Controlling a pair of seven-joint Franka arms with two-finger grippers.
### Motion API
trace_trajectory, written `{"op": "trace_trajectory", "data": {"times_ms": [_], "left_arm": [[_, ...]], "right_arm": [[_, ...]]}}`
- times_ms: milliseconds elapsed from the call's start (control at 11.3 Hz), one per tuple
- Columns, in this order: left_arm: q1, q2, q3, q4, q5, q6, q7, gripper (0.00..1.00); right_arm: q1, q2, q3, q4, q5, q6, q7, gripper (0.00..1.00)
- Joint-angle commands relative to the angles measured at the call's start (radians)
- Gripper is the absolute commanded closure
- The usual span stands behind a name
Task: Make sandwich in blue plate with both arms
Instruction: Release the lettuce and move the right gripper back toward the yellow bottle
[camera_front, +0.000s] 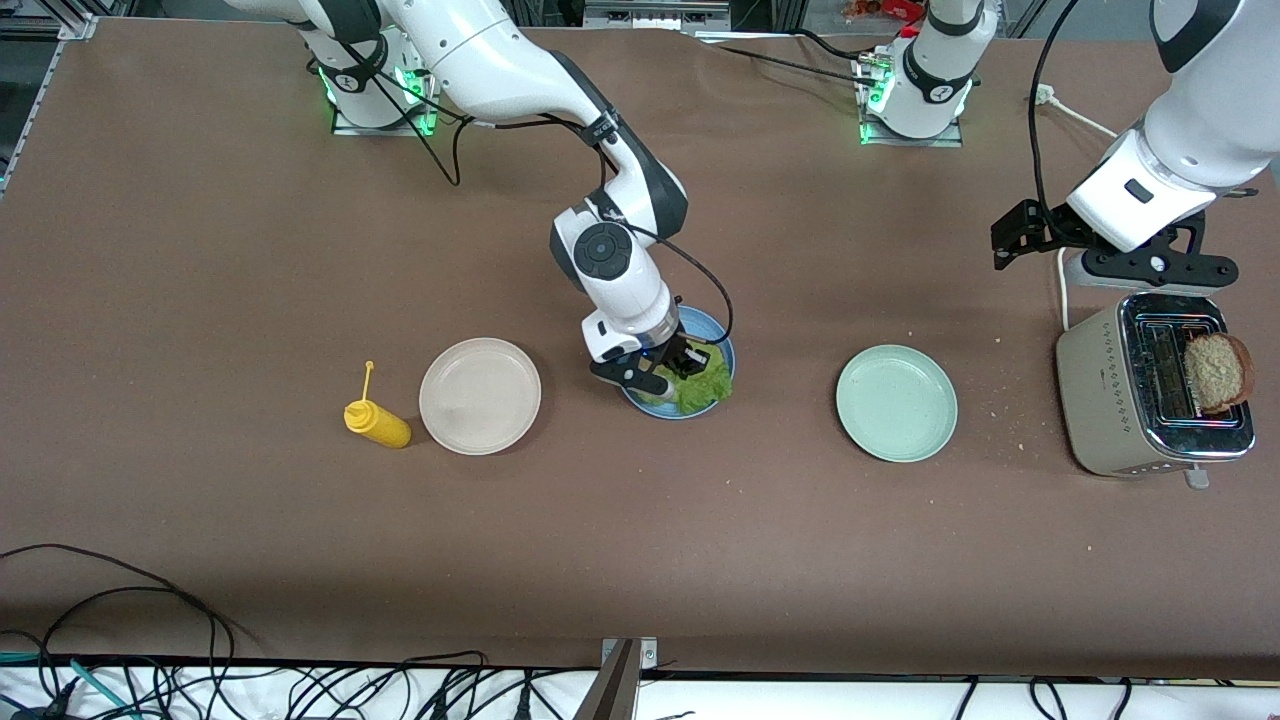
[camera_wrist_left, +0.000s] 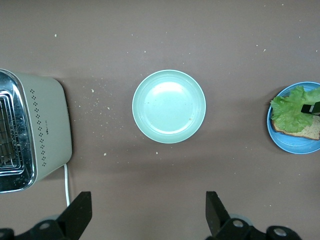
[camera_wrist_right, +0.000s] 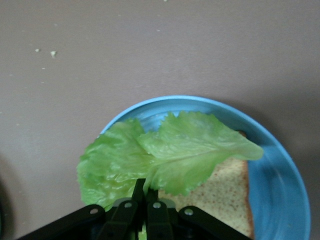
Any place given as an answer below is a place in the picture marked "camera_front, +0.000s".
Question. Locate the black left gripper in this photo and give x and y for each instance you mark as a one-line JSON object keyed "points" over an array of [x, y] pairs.
{"points": [[1043, 232]]}

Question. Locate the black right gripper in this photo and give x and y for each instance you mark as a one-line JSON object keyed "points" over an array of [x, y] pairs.
{"points": [[676, 351]]}

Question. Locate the green lettuce leaf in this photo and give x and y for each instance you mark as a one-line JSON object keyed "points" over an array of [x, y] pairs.
{"points": [[710, 385]]}

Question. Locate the blue round plate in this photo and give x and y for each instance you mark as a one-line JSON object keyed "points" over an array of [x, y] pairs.
{"points": [[700, 325]]}

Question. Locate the brown bread slice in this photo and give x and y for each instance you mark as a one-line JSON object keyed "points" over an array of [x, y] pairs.
{"points": [[1218, 375]]}

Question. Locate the yellow squeeze bottle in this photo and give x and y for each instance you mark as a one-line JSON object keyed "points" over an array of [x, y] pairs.
{"points": [[380, 425]]}

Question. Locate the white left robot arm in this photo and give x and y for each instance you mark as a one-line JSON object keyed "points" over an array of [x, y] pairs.
{"points": [[1200, 120]]}

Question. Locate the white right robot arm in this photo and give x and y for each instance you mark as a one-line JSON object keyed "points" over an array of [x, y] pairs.
{"points": [[500, 60]]}

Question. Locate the beige round plate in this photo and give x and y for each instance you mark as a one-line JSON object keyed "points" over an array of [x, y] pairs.
{"points": [[480, 400]]}

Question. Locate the mint green round plate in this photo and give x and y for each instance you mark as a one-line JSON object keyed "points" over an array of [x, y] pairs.
{"points": [[897, 405]]}

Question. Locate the beige chrome toaster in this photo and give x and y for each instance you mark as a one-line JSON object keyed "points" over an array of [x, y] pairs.
{"points": [[1100, 400]]}

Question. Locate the red snack bag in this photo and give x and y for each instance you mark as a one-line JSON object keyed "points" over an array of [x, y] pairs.
{"points": [[885, 8]]}

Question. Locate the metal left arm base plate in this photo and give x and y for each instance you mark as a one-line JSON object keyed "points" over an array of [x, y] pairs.
{"points": [[950, 141]]}

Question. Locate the metal mount bracket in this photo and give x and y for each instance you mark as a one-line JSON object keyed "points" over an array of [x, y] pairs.
{"points": [[612, 695]]}

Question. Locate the aluminium frame profile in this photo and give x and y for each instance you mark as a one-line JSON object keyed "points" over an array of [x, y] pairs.
{"points": [[655, 14]]}

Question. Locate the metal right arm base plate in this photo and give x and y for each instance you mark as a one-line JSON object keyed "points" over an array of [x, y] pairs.
{"points": [[436, 90]]}

